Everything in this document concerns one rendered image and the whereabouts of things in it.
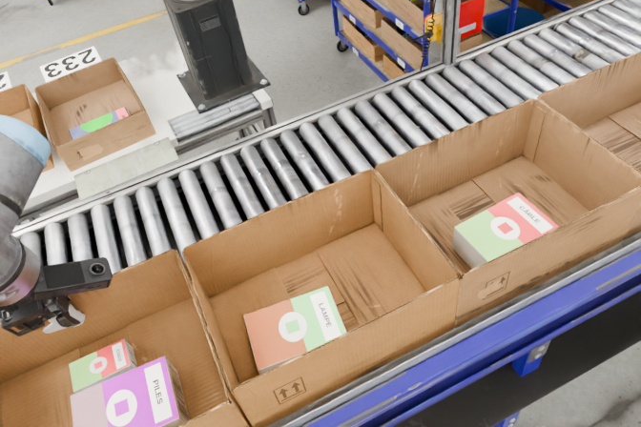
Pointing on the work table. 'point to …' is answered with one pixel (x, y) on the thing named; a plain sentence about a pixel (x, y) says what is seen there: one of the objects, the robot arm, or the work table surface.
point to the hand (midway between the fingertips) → (82, 314)
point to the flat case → (98, 123)
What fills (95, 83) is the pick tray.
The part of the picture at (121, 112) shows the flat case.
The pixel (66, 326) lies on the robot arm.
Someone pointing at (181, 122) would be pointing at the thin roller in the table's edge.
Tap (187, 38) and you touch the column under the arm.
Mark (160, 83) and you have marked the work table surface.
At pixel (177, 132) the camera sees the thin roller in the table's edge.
